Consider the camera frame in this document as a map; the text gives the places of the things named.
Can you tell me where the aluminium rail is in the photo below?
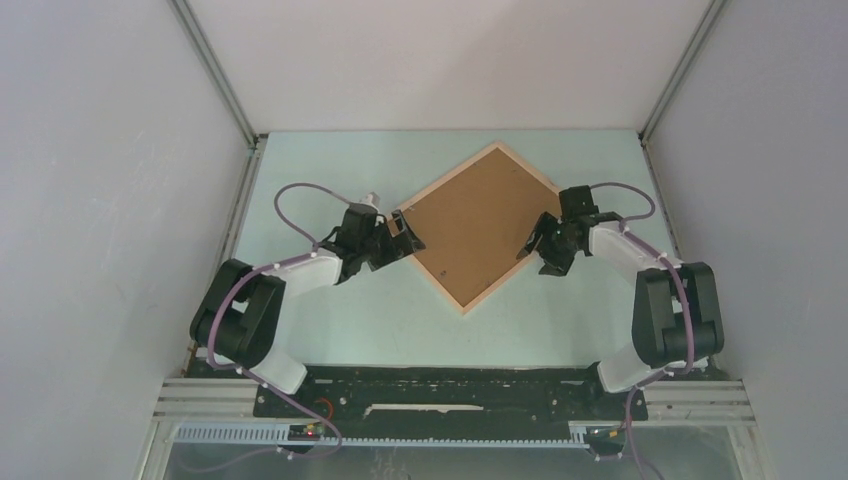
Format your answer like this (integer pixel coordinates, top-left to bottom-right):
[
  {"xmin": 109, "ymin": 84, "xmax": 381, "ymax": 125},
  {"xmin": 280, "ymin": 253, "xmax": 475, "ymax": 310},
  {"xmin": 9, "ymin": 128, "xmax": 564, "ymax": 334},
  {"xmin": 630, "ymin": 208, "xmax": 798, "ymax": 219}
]
[{"xmin": 152, "ymin": 378, "xmax": 756, "ymax": 427}]

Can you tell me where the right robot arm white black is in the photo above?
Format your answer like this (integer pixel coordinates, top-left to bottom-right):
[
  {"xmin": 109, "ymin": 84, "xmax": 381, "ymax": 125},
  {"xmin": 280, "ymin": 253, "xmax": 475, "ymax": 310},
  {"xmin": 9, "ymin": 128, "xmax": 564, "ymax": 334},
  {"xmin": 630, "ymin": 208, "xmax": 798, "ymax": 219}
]
[{"xmin": 517, "ymin": 185, "xmax": 725, "ymax": 418}]

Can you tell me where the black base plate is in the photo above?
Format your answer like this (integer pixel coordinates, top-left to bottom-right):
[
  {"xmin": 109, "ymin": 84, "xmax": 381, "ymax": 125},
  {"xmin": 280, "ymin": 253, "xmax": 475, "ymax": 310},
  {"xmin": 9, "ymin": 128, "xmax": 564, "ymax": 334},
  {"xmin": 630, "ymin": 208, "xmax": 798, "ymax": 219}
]
[{"xmin": 292, "ymin": 365, "xmax": 648, "ymax": 442}]

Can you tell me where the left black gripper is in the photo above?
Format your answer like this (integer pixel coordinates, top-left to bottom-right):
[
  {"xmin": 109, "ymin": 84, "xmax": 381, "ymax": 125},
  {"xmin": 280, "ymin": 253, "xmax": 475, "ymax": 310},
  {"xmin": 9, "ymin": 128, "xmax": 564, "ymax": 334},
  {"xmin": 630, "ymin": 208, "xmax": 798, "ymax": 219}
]
[{"xmin": 358, "ymin": 210, "xmax": 423, "ymax": 272}]

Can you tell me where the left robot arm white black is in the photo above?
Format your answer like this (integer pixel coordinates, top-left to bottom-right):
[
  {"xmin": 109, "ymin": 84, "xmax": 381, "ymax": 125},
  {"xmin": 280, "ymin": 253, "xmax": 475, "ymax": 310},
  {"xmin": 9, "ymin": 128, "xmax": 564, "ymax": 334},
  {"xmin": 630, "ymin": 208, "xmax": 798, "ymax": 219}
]
[{"xmin": 189, "ymin": 203, "xmax": 426, "ymax": 417}]

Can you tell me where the wooden picture frame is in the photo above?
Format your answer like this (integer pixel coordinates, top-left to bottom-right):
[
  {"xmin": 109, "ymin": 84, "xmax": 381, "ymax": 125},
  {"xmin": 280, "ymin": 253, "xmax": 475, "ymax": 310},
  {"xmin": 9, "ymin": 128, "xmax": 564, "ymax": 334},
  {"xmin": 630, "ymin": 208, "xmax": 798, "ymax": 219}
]
[{"xmin": 390, "ymin": 140, "xmax": 570, "ymax": 316}]

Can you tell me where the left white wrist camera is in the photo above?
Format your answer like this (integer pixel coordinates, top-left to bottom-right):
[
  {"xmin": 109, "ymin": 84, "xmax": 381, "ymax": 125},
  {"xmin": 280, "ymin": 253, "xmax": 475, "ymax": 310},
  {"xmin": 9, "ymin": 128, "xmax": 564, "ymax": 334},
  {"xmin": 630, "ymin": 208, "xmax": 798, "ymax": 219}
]
[{"xmin": 359, "ymin": 192, "xmax": 380, "ymax": 209}]

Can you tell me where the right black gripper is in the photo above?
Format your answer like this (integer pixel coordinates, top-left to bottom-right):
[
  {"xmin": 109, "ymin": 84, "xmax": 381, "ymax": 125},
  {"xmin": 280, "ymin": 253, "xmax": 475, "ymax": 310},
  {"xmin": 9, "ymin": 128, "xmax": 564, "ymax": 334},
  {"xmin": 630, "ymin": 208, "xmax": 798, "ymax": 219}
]
[{"xmin": 517, "ymin": 211, "xmax": 580, "ymax": 278}]

